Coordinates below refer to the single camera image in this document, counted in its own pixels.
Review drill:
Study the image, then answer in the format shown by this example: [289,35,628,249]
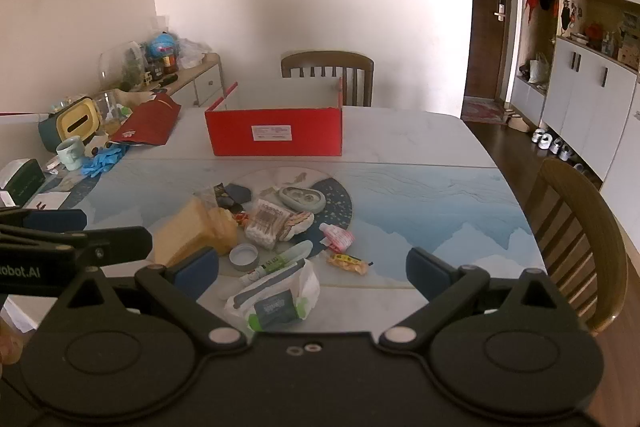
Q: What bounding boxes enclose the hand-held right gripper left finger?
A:
[52,246,251,351]

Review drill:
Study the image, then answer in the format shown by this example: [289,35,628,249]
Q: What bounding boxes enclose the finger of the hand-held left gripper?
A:
[47,226,154,267]
[0,206,89,236]

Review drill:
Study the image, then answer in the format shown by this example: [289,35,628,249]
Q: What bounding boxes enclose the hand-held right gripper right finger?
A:
[380,247,577,351]

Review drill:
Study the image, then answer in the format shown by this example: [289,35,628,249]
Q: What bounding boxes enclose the yellow plush toy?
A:
[152,196,240,268]

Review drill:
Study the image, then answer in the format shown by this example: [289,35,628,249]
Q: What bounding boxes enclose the dark snack packet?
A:
[194,183,233,212]

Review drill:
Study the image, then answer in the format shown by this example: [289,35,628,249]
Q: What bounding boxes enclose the green and white tube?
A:
[239,241,315,285]

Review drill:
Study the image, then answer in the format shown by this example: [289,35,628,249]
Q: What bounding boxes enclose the cotton swab box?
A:
[244,199,293,251]

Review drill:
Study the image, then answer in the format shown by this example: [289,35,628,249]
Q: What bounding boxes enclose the dark blue small pouch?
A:
[225,184,252,206]

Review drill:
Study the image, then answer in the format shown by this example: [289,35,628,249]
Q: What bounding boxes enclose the orange snack packet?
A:
[326,251,375,277]

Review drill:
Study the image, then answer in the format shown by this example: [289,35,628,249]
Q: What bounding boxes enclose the wet wipes pack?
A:
[224,258,321,333]

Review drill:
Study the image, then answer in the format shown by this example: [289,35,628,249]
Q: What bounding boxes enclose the small pink bottle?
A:
[319,223,355,252]

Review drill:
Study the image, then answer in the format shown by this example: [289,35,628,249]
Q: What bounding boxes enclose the grey-green glasses case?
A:
[277,185,327,212]

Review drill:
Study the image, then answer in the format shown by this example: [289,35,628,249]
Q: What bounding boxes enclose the red cardboard box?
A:
[204,77,346,158]

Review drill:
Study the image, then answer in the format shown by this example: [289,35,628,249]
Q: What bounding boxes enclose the dark green box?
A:
[0,158,47,206]

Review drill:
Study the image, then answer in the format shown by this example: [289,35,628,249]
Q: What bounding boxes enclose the pale green mug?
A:
[55,136,85,172]

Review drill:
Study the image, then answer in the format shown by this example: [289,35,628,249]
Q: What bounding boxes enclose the blue gloves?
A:
[80,144,132,178]

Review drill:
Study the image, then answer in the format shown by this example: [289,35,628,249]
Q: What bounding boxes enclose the yellow and teal tissue box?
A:
[37,97,103,152]

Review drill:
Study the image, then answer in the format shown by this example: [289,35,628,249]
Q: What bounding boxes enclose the clear glass jar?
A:
[92,91,126,135]

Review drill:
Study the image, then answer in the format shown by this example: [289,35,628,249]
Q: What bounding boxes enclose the round glass vase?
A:
[97,41,148,92]

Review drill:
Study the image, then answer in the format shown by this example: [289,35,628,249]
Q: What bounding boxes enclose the patterned door mat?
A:
[460,99,508,124]

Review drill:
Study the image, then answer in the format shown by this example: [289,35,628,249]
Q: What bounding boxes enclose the beige slippers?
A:
[505,112,533,132]

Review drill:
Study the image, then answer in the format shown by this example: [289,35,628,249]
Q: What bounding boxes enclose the wooden dining chair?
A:
[522,157,631,338]
[280,51,376,108]

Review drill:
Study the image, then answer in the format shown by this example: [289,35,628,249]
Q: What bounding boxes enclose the row of white shoes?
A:
[531,127,586,172]

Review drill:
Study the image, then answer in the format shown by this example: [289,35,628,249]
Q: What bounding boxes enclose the wooden sideboard cabinet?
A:
[150,53,226,108]

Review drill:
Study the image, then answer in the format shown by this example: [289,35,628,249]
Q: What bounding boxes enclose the clear plastic bag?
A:
[177,38,208,68]

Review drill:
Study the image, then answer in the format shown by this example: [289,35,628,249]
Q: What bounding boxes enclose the blue globe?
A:
[147,32,180,58]

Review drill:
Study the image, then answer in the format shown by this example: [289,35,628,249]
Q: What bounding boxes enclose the white carrier bag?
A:
[527,52,551,85]

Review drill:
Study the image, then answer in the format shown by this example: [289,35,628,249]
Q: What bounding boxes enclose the brown door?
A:
[462,0,518,102]

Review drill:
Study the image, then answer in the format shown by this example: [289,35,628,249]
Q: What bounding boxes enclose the white wall cabinet unit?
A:
[510,0,640,195]

